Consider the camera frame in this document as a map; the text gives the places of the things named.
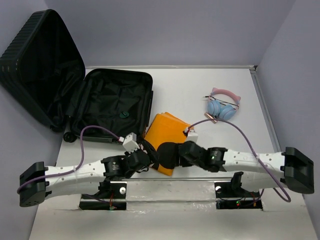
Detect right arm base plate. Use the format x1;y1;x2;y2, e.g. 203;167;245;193
214;182;263;210

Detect rose gold lipstick tube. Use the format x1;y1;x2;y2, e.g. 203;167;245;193
204;112;218;124

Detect dark green round tin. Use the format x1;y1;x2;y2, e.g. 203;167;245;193
119;111;130;119

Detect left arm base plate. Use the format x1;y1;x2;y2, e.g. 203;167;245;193
78;181;127;211

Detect black hard-shell suitcase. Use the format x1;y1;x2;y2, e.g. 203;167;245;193
0;9;153;144

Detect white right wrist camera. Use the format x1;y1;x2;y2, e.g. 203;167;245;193
183;127;199;143

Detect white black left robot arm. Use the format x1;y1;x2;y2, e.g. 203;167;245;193
17;150;158;208

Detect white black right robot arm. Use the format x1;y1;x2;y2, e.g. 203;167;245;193
178;141;315;196

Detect orange mouse shirt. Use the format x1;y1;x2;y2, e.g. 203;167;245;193
144;112;190;176

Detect aluminium mounting rail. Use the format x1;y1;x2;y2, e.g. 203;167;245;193
111;176;233;182

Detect blue pink cat headphones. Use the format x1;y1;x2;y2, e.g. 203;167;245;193
205;87;241;121

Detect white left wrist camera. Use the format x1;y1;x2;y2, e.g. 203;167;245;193
122;132;140;154

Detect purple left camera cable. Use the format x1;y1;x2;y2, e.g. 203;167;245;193
16;125;121;195

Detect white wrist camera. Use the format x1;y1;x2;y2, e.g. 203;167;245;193
183;127;199;143
122;132;140;154

